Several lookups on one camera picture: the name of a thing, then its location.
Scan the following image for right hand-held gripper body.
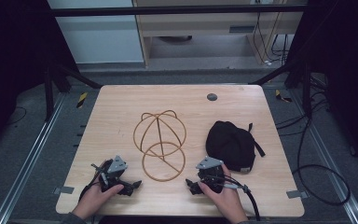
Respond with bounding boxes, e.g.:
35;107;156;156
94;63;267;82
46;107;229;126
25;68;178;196
195;156;227;194

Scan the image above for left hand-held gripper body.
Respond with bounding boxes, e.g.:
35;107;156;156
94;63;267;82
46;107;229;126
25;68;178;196
98;155;129;192

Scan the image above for black cap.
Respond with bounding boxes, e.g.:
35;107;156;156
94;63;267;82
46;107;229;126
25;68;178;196
205;120;267;174

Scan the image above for golden wire hat stand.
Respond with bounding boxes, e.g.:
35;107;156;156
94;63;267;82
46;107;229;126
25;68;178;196
132;109;187;183

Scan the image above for person's right hand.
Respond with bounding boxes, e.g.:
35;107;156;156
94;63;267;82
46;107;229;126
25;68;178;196
198;164;250;224

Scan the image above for person's left hand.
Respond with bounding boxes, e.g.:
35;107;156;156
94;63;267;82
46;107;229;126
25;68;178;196
71;181;126;220

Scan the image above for yellow black striped tape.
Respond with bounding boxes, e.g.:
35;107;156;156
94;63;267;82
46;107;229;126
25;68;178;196
274;89;293;104
76;91;89;109

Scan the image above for white cabinet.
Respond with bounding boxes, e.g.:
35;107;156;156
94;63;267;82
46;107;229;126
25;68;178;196
47;0;145;65

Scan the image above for light wooden desk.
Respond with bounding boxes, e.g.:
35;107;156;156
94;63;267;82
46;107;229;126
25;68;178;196
132;0;307;68

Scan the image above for black curtain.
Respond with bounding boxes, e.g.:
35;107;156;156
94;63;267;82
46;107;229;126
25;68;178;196
287;0;358;175
0;0;80;157

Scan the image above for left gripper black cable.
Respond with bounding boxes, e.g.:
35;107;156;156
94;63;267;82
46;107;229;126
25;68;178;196
78;159;115;203

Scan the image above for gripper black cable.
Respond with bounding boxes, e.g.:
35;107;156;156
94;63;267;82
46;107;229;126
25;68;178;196
78;159;115;203
205;175;261;222

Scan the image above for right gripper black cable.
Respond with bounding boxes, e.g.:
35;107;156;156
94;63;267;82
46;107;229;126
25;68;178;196
205;175;261;222

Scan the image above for grey metal table bracket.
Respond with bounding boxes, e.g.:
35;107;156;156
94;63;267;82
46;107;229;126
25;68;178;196
53;186;76;196
285;189;310;200

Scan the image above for aluminium floor rail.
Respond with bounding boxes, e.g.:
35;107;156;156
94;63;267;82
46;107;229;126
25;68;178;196
288;89;358;224
0;92;67;224

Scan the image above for black looped floor cable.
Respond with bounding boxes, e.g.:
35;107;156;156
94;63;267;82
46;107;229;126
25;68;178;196
291;116;352;207

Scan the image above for black upright stand post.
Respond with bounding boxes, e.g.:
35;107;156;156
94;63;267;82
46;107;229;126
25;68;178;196
44;63;56;122
302;60;312;118

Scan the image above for black diagonal frame strut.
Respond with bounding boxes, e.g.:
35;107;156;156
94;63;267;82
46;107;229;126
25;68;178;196
55;63;103;91
249;61;297;86

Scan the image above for thin black floor cable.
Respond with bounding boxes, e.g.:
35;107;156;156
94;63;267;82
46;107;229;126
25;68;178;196
7;105;28;126

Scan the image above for hanging desk cables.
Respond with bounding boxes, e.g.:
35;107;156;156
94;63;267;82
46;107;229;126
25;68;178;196
252;12;291;67

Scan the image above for black horizontal frame bar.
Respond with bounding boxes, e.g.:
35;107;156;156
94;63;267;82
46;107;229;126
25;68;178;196
49;4;307;18

